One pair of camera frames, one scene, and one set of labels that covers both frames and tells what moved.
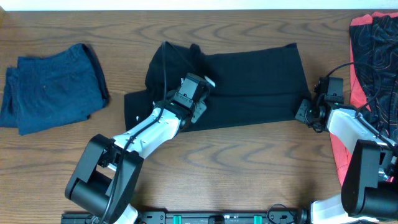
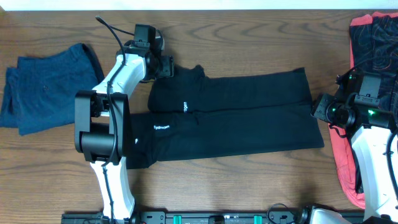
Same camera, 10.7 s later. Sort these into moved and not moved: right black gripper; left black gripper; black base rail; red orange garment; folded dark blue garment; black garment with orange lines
Moved: left black gripper; right black gripper
Not moved: folded dark blue garment; black garment with orange lines; black base rail; red orange garment
